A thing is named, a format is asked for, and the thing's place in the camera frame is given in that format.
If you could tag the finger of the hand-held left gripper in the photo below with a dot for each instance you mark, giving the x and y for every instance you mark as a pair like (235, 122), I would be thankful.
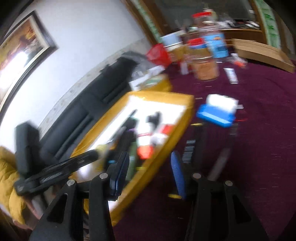
(81, 160)

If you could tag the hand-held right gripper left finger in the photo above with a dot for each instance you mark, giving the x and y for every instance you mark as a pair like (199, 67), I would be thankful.
(121, 176)

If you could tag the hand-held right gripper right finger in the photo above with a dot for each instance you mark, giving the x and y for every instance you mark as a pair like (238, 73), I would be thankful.
(178, 173)

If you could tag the pile of black marker pens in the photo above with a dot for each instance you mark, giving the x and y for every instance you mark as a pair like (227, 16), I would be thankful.
(129, 136)

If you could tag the white bottle red label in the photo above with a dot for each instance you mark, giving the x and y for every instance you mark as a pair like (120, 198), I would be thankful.
(161, 134)

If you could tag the grey-tipped black marker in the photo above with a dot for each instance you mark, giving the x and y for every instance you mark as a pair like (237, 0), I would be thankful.
(219, 162)

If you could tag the yellow-taped white foam box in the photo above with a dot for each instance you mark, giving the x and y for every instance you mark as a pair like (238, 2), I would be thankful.
(148, 103)

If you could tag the person's left forearm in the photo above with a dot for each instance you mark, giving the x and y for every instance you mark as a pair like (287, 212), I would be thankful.
(9, 185)

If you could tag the black sofa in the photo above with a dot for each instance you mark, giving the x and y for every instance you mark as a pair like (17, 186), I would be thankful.
(81, 111)

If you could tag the blue bottle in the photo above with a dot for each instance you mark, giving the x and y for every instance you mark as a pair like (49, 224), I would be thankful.
(215, 117)

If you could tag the white adapter packaging box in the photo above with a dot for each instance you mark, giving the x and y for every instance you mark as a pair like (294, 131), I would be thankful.
(148, 71)

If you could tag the red white small carton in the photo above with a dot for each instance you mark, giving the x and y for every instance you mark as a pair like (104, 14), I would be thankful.
(185, 67)

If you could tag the clear jar orange contents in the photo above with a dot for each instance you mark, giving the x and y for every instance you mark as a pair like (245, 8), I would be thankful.
(205, 68)

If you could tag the white tube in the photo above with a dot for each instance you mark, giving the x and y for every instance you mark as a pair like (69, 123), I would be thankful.
(231, 75)

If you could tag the clear plastic bag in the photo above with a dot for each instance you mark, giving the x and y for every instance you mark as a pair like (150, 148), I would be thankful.
(135, 56)

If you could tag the yellow carton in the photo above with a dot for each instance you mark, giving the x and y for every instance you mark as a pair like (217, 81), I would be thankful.
(178, 54)

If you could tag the red plastic bag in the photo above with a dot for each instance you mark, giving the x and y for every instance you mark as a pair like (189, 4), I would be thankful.
(158, 55)

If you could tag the red white packet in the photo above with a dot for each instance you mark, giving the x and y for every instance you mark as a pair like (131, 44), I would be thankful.
(239, 62)

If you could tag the large clear jar red lid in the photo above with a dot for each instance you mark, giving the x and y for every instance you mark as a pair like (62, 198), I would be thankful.
(216, 45)

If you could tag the cardboard box lid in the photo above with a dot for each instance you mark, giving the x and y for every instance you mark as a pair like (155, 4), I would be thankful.
(261, 54)

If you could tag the wooden glass cabinet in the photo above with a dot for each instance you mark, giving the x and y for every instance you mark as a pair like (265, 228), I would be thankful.
(245, 32)

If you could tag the framed wall picture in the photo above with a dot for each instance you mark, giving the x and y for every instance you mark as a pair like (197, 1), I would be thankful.
(20, 46)

